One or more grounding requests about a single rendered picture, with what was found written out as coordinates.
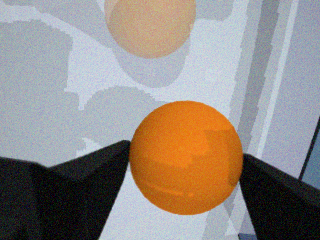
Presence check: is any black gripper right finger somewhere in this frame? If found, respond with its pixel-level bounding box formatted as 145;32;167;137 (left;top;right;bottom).
239;153;320;240

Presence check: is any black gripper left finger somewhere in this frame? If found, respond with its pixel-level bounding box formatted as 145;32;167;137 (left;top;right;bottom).
0;140;131;240

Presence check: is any blue-grey l-shaped wall top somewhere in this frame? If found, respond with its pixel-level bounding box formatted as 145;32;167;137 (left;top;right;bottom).
298;116;320;189

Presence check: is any clear l-shaped low wall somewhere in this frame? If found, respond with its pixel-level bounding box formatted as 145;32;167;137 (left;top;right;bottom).
239;0;320;240

